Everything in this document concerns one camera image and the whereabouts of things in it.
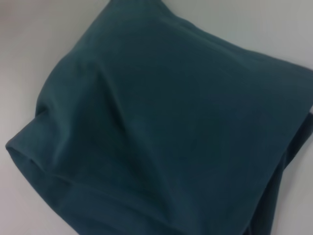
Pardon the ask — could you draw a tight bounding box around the blue shirt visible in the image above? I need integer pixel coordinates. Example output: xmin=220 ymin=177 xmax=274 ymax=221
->
xmin=4 ymin=0 xmax=313 ymax=235

